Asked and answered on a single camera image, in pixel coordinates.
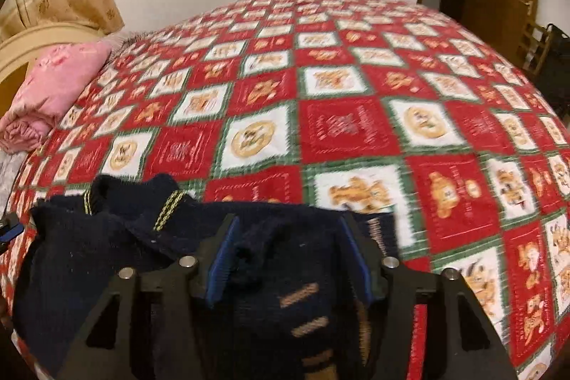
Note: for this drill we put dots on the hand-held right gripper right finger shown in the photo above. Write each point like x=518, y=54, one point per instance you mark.
x=361, y=260

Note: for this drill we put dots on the grey striped pillow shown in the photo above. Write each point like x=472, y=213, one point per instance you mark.
x=127, y=39

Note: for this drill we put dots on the black bag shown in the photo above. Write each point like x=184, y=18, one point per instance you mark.
x=556, y=68

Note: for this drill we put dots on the folded pink quilt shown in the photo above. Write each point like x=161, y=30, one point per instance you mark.
x=53, y=90

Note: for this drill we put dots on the navy patterned knit sweater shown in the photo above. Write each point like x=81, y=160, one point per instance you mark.
x=111, y=246

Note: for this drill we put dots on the wooden chair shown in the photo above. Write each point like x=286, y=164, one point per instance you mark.
x=532, y=37

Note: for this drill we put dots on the cream and brown headboard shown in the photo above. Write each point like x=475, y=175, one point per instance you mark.
x=26, y=46

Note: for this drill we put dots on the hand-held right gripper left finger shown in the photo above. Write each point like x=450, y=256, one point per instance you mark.
x=222, y=264

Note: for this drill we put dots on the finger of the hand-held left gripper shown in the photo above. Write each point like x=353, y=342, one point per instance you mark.
x=10, y=231

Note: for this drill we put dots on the pale blue floral pillow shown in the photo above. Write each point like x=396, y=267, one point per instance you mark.
x=11, y=175

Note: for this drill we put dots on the red checkered printed blanket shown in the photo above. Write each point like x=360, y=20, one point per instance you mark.
x=347, y=117

